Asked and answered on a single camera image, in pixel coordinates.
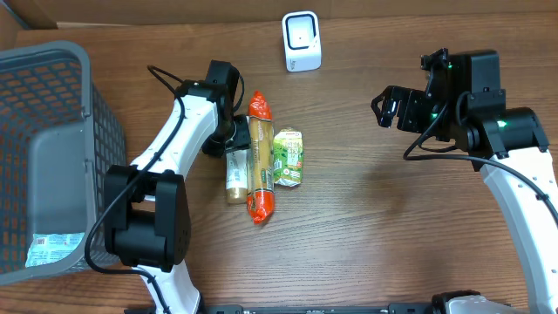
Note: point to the green juice carton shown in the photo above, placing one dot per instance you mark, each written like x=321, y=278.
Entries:
x=288, y=157

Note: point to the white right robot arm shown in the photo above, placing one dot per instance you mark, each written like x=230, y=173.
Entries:
x=462, y=115

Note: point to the white cream tube gold cap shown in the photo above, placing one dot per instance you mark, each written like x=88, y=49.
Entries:
x=237, y=177

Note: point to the white barcode scanner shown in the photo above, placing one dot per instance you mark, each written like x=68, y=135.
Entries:
x=301, y=41

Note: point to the orange pasta packet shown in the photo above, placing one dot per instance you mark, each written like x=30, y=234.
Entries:
x=261, y=200

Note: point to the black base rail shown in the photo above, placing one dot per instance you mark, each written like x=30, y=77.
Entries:
x=394, y=308

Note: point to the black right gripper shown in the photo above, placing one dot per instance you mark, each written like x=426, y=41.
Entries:
x=407, y=100

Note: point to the teal wipes packet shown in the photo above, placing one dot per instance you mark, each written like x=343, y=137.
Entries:
x=51, y=248

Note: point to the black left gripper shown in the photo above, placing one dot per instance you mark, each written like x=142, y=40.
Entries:
x=238, y=139

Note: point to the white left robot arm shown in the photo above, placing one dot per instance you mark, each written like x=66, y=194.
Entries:
x=146, y=221

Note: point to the grey plastic shopping basket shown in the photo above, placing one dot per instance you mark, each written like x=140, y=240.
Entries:
x=58, y=139

